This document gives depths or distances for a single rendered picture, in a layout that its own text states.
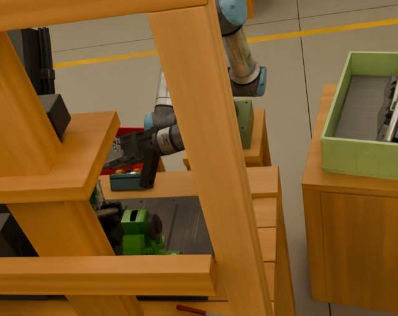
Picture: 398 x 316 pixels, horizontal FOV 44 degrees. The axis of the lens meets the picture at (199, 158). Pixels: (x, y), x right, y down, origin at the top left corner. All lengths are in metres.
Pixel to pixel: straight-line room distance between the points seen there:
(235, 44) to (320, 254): 1.02
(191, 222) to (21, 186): 0.80
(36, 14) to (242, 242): 0.61
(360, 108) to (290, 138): 1.26
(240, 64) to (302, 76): 2.24
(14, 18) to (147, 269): 0.60
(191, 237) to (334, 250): 0.76
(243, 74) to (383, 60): 0.75
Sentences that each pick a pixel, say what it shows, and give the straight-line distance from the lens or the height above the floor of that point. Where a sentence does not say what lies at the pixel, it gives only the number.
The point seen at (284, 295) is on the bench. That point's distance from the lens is 2.33.
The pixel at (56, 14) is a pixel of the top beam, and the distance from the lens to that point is 0.82.
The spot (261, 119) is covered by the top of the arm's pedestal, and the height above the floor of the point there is 0.85.
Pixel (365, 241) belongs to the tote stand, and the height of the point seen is 0.49.
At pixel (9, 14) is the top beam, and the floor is 1.88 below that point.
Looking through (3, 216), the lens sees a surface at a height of 1.24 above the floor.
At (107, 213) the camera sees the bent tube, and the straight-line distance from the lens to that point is 1.71.
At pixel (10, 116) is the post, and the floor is 1.69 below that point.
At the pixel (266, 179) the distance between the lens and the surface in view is 1.81.
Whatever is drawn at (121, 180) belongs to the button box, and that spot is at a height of 0.94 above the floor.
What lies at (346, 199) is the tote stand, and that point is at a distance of 1.97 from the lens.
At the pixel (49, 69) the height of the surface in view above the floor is 1.46.
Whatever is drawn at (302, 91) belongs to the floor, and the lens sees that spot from 3.82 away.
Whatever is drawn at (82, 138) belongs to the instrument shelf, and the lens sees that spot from 1.10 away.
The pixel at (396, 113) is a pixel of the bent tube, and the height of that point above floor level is 1.01.
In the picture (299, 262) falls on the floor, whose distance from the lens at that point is 2.68.
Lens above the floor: 2.14
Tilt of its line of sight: 40 degrees down
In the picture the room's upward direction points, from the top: 15 degrees counter-clockwise
